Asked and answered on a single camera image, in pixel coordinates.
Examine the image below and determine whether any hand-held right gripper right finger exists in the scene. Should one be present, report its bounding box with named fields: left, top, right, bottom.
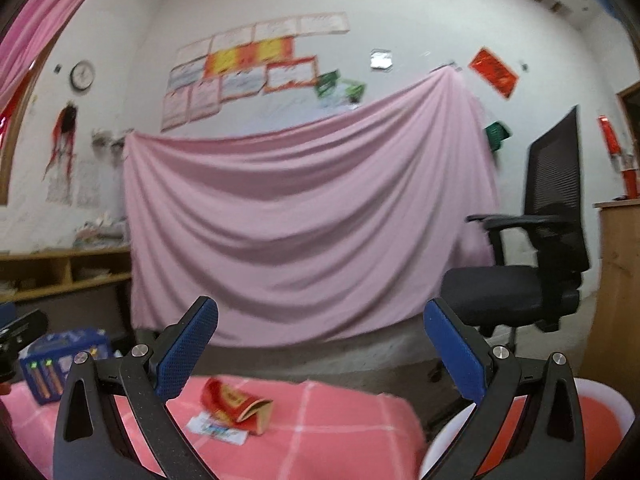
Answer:
left=423, top=297, right=587, bottom=480

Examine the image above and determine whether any group of wall certificates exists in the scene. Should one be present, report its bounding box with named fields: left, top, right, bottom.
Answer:
left=161, top=11, right=351, bottom=132

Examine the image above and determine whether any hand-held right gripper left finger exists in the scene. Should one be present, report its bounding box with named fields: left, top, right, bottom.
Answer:
left=52, top=296, right=219, bottom=480

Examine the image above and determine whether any pink curtain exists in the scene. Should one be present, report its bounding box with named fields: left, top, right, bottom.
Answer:
left=0, top=0, right=121, bottom=106

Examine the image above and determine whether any pink hanging cloth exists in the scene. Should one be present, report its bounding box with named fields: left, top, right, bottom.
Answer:
left=122, top=65, right=501, bottom=348

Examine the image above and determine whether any red wall ornament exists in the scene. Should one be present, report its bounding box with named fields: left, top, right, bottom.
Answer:
left=44, top=101, right=81, bottom=181

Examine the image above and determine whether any wooden cabinet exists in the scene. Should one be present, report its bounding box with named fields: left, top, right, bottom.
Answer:
left=592, top=199, right=640, bottom=411

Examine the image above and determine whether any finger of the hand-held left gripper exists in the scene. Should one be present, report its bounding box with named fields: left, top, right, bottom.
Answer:
left=0, top=309, right=49, bottom=349

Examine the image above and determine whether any orange bin with white rim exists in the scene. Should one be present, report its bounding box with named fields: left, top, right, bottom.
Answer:
left=420, top=377, right=636, bottom=480

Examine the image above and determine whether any blue cardboard box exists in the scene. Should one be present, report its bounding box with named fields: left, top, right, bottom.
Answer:
left=19, top=327, right=112, bottom=405

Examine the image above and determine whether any green hanging tag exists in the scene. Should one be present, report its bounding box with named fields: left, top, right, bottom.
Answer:
left=314, top=71, right=341, bottom=98
left=342, top=80, right=367, bottom=106
left=484, top=121, right=512, bottom=151

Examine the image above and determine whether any red hanging decoration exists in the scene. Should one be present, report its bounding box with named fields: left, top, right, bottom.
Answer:
left=598, top=115, right=623, bottom=158

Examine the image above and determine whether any pink checked tablecloth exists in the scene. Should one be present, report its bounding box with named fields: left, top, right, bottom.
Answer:
left=0, top=374, right=428, bottom=480

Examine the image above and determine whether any red paper carton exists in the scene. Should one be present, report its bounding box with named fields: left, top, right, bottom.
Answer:
left=201, top=377, right=275, bottom=433

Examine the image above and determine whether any red paper sign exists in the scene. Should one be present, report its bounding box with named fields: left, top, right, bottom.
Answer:
left=468, top=47, right=518, bottom=101

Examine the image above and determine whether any wooden shelf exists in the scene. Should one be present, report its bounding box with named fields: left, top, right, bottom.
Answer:
left=0, top=247, right=133, bottom=306

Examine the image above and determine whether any round wall clock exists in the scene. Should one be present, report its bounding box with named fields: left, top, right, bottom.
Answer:
left=69, top=60, right=96, bottom=92

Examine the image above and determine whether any white printed wrapper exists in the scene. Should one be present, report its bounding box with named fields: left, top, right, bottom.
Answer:
left=187, top=411, right=249, bottom=445

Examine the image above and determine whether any pile of papers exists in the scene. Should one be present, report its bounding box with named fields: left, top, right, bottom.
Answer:
left=75, top=215, right=128, bottom=250

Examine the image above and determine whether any black office chair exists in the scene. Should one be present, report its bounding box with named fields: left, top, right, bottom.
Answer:
left=425, top=105, right=593, bottom=426

